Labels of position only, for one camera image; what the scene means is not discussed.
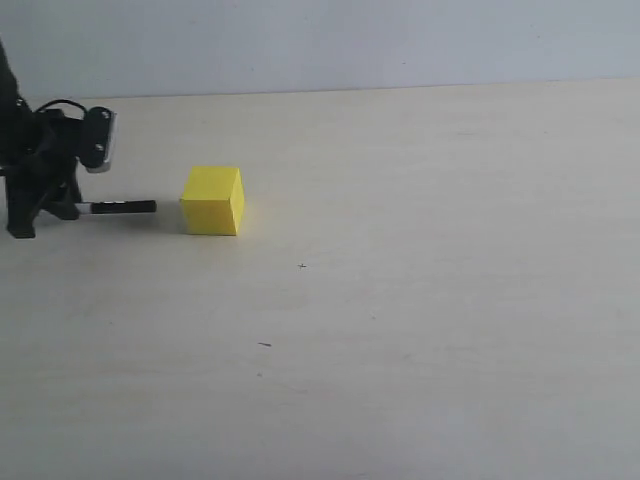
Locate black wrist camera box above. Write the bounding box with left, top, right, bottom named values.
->
left=77, top=106, right=116, bottom=174

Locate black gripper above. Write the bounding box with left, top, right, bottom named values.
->
left=1, top=108, right=84, bottom=239

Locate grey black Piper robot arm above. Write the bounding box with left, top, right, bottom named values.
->
left=1, top=53, right=82, bottom=239

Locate yellow cube block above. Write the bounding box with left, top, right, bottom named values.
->
left=180, top=166, right=245, bottom=236

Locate black and white marker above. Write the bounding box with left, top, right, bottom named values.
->
left=75, top=200, right=157, bottom=215

